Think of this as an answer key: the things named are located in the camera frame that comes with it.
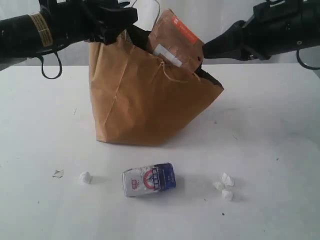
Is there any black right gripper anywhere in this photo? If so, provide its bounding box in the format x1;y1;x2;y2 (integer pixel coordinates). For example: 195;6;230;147
202;0;305;61

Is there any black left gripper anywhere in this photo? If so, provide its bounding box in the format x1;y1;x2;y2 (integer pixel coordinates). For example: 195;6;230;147
39;0;138;47

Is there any brown coffee pouch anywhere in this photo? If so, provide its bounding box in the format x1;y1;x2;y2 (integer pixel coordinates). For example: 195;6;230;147
146;9;204;72

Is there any brown paper shopping bag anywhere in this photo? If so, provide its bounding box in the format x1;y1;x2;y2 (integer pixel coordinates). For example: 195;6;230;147
89;25;224;146

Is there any small white milk carton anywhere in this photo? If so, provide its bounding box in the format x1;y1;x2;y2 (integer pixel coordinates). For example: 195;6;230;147
122;162;177;198

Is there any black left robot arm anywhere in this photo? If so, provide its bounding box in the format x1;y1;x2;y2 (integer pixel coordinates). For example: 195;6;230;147
0;0;138;66

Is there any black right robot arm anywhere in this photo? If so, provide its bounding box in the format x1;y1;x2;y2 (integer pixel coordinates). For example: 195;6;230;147
202;0;320;61

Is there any white pebble left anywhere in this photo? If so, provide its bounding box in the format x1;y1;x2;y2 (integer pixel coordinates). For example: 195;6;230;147
212;181;225;192

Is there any white pebble lower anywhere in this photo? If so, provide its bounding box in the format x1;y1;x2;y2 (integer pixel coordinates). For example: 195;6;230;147
221;189;234;202

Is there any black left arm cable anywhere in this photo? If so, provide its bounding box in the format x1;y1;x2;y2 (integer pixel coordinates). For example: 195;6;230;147
32;48;63;80

